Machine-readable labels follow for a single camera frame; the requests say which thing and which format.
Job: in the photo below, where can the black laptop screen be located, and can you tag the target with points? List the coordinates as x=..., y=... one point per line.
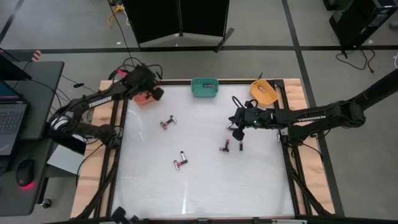
x=12, y=70

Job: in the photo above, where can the small black copper-tipped battery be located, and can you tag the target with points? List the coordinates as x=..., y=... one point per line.
x=227, y=144

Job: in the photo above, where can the silver battery black print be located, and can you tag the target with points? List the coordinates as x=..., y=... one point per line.
x=229, y=126

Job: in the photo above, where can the black partition panel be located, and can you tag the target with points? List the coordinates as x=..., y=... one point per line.
x=155, y=18
x=203, y=17

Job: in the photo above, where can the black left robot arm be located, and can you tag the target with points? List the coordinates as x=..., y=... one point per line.
x=99, y=101

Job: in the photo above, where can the black partition foot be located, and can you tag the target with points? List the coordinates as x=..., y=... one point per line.
x=224, y=40

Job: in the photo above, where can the teal plastic bin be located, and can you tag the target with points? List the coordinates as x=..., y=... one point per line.
x=199, y=92

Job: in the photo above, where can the pen in yellow bin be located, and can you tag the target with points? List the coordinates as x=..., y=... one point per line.
x=261, y=89

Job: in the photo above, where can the yellow plastic bin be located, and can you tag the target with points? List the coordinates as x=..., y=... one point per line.
x=270, y=100

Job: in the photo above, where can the black caster wheel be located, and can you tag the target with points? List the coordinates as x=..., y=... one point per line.
x=46, y=203

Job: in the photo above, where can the pink tape tag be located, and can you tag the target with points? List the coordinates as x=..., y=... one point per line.
x=122, y=73

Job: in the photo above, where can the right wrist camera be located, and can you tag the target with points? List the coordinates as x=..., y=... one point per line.
x=251, y=105

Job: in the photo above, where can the black computer mouse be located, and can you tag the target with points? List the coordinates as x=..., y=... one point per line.
x=25, y=172

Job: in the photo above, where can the black aluminium table frame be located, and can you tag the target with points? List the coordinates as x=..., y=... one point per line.
x=236, y=221

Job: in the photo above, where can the red marker pen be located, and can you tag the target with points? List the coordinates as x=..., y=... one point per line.
x=207, y=85

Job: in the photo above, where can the black computer cabinet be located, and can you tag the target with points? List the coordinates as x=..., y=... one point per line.
x=357, y=18

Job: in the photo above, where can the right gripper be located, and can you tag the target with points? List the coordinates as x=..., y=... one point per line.
x=261, y=119

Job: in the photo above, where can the grey flat panel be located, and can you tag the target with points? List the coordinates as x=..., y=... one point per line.
x=66, y=160

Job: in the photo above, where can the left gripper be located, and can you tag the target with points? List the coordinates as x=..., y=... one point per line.
x=143, y=79

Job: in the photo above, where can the open laptop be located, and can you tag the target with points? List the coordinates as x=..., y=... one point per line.
x=12, y=121

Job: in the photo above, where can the small red and black battery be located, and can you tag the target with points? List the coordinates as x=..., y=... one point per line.
x=163, y=125

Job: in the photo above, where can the black table clamp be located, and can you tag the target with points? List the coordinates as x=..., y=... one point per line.
x=119, y=214

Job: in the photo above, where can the black desk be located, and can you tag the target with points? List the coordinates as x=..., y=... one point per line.
x=46, y=93

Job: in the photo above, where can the red white striped marker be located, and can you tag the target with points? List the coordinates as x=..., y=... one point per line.
x=36, y=55

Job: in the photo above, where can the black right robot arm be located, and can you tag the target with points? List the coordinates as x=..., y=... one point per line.
x=335, y=113

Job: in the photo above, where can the small black and silver battery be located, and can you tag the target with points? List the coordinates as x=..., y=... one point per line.
x=173, y=119

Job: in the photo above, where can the copper and black Duracell battery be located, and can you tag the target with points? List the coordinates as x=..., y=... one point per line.
x=224, y=150

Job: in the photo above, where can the orange plastic bin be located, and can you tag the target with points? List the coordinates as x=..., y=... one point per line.
x=141, y=99

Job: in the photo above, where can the wooden table base board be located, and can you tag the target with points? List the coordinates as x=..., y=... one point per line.
x=88, y=186

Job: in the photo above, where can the red and black MAX battery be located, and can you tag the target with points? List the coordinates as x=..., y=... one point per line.
x=183, y=162

